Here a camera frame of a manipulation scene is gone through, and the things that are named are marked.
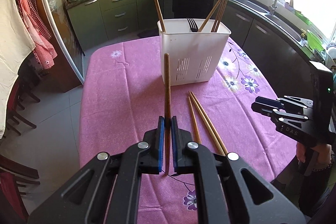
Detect brown chopstick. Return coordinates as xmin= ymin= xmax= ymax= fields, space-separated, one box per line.
xmin=164 ymin=53 xmax=171 ymax=176

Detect black sleeved right forearm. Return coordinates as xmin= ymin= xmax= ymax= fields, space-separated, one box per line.
xmin=272 ymin=158 xmax=334 ymax=218

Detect green kitchen cabinets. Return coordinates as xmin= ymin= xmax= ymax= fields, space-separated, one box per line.
xmin=67 ymin=0 xmax=164 ymax=51

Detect person's right hand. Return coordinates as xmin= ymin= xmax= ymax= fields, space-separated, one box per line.
xmin=295 ymin=143 xmax=333 ymax=172

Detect white plastic utensil holder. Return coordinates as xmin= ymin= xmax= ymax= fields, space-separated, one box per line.
xmin=157 ymin=19 xmax=231 ymax=86

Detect pink floral tablecloth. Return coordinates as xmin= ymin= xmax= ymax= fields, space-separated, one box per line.
xmin=79 ymin=37 xmax=296 ymax=223

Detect black fork in holder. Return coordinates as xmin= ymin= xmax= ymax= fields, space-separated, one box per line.
xmin=187 ymin=18 xmax=199 ymax=32

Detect dark wooden chair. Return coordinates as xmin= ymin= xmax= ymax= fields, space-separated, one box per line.
xmin=0 ymin=66 xmax=42 ymax=138

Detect white hanging cloth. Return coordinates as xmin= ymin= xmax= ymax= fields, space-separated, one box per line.
xmin=0 ymin=0 xmax=35 ymax=135

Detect red checkered apron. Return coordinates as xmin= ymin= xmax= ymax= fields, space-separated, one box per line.
xmin=16 ymin=0 xmax=58 ymax=70

